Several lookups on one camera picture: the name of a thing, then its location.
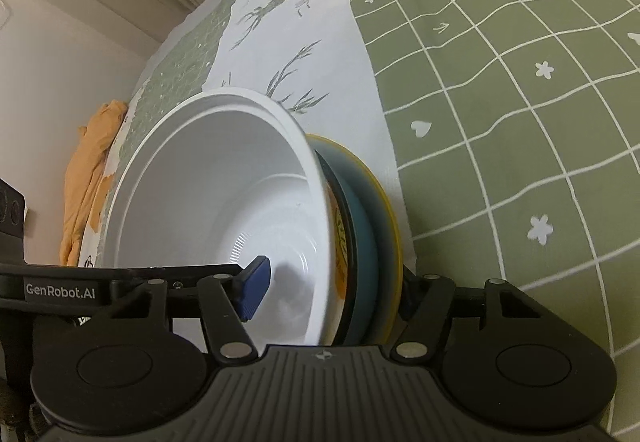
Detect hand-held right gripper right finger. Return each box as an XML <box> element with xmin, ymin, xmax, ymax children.
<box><xmin>392</xmin><ymin>272</ymin><xmax>553</xmax><ymax>364</ymax></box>

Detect blue bowl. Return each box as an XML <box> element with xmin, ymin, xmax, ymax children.
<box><xmin>312</xmin><ymin>147</ymin><xmax>378</xmax><ymax>347</ymax></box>

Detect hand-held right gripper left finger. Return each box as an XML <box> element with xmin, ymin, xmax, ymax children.
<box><xmin>104</xmin><ymin>256</ymin><xmax>273</xmax><ymax>363</ymax></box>

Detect white plastic bowl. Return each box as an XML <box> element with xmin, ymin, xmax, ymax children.
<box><xmin>97</xmin><ymin>89</ymin><xmax>333</xmax><ymax>347</ymax></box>

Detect yellow-rimmed white bowl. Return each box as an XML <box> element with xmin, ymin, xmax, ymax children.
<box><xmin>305</xmin><ymin>134</ymin><xmax>403</xmax><ymax>347</ymax></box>

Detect white deer print cloth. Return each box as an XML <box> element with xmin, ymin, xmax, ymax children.
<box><xmin>75</xmin><ymin>0</ymin><xmax>416</xmax><ymax>273</ymax></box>

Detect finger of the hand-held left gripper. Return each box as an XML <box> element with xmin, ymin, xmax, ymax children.
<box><xmin>115</xmin><ymin>263</ymin><xmax>247</xmax><ymax>290</ymax></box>

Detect orange cloth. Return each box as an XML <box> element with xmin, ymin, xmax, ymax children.
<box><xmin>59</xmin><ymin>99</ymin><xmax>128</xmax><ymax>268</ymax></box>

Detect green checked bed sheet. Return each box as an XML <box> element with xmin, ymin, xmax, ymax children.
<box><xmin>317</xmin><ymin>0</ymin><xmax>640</xmax><ymax>373</ymax></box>

